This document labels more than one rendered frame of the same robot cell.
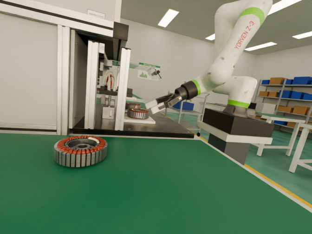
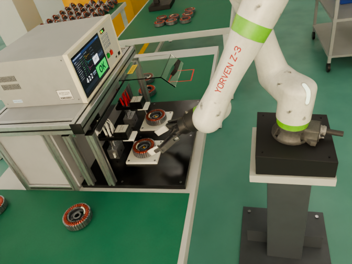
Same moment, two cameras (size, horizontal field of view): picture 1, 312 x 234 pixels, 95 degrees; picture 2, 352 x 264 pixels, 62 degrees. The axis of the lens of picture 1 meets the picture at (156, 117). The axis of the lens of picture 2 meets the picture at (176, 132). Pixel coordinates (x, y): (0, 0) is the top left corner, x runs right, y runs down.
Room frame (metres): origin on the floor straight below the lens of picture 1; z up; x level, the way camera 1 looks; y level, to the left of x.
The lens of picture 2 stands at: (-0.05, -0.67, 1.67)
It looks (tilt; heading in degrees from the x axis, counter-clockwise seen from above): 37 degrees down; 36
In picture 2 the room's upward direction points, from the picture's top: 13 degrees counter-clockwise
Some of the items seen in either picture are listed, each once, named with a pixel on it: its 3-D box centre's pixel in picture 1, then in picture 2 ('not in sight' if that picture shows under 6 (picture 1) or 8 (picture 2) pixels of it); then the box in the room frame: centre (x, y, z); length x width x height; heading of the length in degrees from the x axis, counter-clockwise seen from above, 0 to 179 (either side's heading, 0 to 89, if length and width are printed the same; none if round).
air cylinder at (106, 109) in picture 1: (108, 111); (116, 149); (0.68, 0.23, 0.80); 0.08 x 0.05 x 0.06; 17
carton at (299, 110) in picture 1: (303, 110); not in sight; (5.11, -5.10, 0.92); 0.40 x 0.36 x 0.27; 105
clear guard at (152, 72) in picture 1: (134, 70); (146, 72); (1.01, 0.19, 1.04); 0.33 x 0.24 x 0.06; 107
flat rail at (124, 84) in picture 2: not in sight; (118, 94); (0.81, 0.22, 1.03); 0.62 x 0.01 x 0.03; 17
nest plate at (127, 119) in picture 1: (137, 118); (145, 152); (0.72, 0.09, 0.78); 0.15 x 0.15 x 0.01; 17
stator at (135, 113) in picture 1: (138, 113); (144, 147); (0.72, 0.09, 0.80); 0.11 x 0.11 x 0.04
